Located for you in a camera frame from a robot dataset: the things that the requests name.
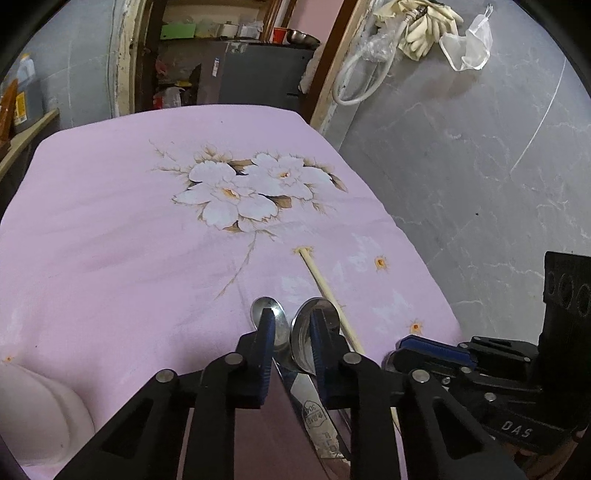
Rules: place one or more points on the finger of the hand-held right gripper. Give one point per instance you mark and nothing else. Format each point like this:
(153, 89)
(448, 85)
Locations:
(434, 345)

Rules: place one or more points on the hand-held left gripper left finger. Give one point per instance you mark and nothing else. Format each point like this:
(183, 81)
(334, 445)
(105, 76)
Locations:
(267, 346)

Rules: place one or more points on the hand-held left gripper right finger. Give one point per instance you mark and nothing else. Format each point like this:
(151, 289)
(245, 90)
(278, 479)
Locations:
(318, 355)

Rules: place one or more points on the large steel spoon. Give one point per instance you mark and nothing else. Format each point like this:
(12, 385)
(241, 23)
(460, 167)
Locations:
(265, 302)

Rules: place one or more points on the wooden chopstick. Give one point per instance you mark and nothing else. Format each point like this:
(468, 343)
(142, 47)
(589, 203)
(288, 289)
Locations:
(323, 286)

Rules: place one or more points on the white plastic utensil holder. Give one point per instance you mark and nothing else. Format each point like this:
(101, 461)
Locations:
(41, 410)

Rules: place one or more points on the person's right hand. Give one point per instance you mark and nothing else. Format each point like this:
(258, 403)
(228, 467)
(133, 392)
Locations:
(561, 454)

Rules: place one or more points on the pink floral cloth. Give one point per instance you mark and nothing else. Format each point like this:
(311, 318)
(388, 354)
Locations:
(115, 254)

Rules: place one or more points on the white plastic bag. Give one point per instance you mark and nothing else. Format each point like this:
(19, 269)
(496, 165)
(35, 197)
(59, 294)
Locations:
(171, 98)

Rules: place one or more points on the grey cabinet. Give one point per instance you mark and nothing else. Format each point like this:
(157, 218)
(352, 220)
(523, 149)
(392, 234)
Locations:
(258, 74)

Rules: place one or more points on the white mesh bag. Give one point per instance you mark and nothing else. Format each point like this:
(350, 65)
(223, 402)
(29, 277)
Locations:
(466, 53)

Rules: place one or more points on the clear plastic bag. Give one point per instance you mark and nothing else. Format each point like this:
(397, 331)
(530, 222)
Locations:
(378, 46)

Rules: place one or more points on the steel bowl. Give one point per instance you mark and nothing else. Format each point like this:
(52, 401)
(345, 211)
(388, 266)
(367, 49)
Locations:
(302, 38)

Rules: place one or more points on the red cup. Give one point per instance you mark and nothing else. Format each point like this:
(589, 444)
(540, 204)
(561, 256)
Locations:
(280, 36)

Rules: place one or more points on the cream rubber gloves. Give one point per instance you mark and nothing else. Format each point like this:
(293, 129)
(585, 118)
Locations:
(425, 32)

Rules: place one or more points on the green box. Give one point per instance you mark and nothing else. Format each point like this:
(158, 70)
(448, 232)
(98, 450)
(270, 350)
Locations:
(178, 31)

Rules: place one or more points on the wooden shelf unit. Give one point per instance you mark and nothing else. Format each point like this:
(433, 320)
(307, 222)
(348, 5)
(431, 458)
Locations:
(272, 14)

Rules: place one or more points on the orange tall bottle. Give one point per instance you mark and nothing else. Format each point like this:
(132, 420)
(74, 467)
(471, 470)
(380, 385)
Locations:
(8, 110)

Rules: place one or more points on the clear plastic oil jug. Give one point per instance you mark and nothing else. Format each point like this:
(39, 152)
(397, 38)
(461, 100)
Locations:
(25, 74)

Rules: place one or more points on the worn door frame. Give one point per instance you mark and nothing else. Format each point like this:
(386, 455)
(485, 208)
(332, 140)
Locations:
(337, 69)

